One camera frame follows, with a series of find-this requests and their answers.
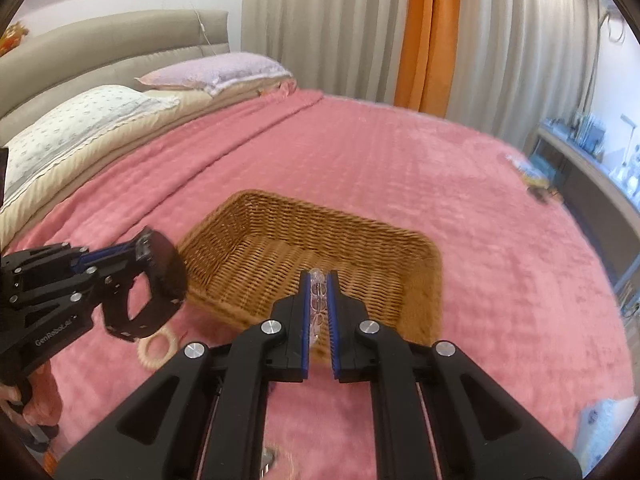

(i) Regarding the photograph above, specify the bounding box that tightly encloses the beige padded headboard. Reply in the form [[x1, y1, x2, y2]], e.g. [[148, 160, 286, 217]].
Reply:
[[0, 10, 230, 144]]

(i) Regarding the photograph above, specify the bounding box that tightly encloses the white floral pillow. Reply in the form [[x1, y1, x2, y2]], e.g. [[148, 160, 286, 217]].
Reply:
[[2, 84, 180, 207]]

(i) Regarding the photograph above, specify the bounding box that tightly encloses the white packet bed edge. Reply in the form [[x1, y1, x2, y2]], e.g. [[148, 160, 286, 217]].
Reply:
[[573, 396, 639, 478]]

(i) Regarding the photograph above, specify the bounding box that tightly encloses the beige curtain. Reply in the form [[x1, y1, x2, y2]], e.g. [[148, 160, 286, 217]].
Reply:
[[241, 0, 600, 147]]

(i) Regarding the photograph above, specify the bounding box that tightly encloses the brown wicker basket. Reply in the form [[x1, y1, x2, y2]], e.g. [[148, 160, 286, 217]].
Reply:
[[179, 190, 442, 346]]

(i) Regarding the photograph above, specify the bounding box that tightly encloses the cream coil hair tie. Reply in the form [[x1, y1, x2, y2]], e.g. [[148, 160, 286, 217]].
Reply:
[[136, 322, 180, 373]]

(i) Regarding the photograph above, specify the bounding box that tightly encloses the clear beaded bracelet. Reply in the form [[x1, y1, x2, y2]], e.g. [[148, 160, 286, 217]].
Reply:
[[307, 268, 329, 348]]

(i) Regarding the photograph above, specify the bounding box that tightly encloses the black smart watch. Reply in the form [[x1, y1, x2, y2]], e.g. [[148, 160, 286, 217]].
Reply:
[[132, 226, 188, 339]]

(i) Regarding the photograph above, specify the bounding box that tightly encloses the person left hand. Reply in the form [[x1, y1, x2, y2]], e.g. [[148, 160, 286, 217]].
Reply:
[[0, 358, 64, 428]]

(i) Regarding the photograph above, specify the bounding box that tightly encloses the yellow packet on bed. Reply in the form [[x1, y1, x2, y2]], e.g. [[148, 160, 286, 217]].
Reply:
[[506, 155, 553, 197]]

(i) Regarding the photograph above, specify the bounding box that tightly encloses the orange curtain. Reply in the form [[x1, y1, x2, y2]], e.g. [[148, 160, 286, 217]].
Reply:
[[394, 0, 461, 117]]

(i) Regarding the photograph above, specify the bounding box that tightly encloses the lilac pillow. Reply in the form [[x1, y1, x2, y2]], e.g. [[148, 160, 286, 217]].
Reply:
[[137, 52, 292, 96]]

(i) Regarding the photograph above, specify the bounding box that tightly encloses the white desk shelf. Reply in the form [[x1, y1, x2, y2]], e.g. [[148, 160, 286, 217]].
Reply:
[[525, 122, 639, 294]]

